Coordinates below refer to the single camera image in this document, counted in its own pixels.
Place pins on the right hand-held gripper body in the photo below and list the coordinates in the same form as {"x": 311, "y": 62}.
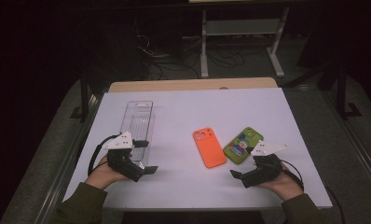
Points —
{"x": 264, "y": 172}

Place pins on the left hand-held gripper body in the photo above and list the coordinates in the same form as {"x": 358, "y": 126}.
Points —
{"x": 120, "y": 143}

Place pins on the clear plastic storage rack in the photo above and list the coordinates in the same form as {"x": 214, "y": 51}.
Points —
{"x": 139, "y": 121}

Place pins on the green cartoon print phone case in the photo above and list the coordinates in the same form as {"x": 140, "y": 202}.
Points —
{"x": 239, "y": 146}

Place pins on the orange phone case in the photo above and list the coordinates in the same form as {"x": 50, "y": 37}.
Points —
{"x": 209, "y": 149}

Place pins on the person's left hand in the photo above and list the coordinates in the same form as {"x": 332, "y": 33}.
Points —
{"x": 103, "y": 175}

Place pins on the white board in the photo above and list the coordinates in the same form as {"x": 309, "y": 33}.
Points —
{"x": 186, "y": 105}

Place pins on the black metal stand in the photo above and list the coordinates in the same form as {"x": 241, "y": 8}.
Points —
{"x": 341, "y": 90}
{"x": 84, "y": 93}

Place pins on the wooden table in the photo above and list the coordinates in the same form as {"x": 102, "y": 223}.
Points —
{"x": 186, "y": 84}

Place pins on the aluminium floor rail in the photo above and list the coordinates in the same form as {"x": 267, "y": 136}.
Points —
{"x": 354, "y": 137}
{"x": 65, "y": 174}

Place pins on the white metal desk frame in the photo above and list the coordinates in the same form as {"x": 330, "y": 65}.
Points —
{"x": 241, "y": 27}

